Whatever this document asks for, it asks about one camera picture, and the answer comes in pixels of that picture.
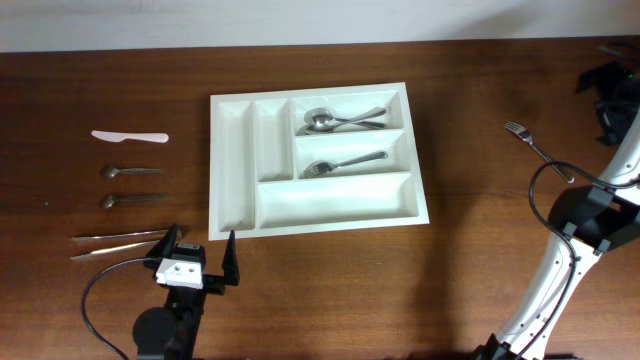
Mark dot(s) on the metal fork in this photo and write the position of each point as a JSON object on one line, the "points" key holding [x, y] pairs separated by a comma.
{"points": [[320, 168], [524, 134]]}

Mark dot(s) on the white plastic cutlery tray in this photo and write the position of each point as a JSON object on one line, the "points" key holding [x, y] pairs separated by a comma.
{"points": [[313, 160]]}

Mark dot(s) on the metal knife lower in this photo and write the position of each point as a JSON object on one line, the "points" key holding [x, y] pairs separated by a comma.
{"points": [[112, 250]]}

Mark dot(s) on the small metal teaspoon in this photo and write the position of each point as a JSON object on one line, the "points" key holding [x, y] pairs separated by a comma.
{"points": [[112, 200], [110, 172]]}

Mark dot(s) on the metal spoon in tray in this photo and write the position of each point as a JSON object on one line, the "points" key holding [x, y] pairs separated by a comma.
{"points": [[322, 119]]}

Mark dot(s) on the metal knife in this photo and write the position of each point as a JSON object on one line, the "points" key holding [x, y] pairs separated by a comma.
{"points": [[149, 234], [112, 250]]}

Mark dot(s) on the metal knife upper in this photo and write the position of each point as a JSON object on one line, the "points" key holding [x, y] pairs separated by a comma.
{"points": [[149, 234]]}

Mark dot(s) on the small metal teaspoon upper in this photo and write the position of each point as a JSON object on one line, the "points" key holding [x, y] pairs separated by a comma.
{"points": [[110, 172]]}

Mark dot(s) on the pink plastic knife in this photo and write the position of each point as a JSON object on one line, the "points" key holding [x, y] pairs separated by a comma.
{"points": [[117, 137]]}

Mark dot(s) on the large metal spoon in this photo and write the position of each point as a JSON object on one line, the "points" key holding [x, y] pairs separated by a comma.
{"points": [[310, 128]]}

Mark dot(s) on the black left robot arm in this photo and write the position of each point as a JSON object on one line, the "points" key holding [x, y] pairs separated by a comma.
{"points": [[170, 331]]}

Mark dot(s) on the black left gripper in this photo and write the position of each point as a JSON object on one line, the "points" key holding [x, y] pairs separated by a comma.
{"points": [[215, 284]]}

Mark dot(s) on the small metal teaspoon lower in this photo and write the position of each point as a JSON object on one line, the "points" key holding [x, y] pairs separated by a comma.
{"points": [[112, 200]]}

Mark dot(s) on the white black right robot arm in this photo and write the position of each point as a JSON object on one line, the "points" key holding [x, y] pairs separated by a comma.
{"points": [[585, 222]]}

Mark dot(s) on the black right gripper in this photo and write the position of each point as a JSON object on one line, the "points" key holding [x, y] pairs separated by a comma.
{"points": [[612, 127]]}

